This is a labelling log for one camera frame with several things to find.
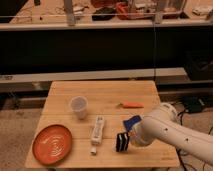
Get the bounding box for black power adapter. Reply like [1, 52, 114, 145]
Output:
[182, 97, 204, 113]

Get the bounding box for small white block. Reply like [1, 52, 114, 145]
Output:
[90, 147, 97, 155]

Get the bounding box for orange toy carrot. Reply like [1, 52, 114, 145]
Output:
[117, 102, 144, 108]

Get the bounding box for blue sponge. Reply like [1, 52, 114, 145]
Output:
[123, 115, 141, 132]

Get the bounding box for black and white eraser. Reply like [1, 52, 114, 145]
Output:
[116, 132, 129, 152]

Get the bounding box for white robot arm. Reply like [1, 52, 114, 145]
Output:
[130, 103, 213, 166]

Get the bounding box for clear plastic cup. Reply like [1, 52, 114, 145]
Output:
[69, 96, 88, 119]

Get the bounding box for orange plate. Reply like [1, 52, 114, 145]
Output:
[32, 125, 72, 165]

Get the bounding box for black cables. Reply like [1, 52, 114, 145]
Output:
[175, 108, 213, 171]

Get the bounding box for wooden table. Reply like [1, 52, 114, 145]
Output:
[24, 80, 181, 169]

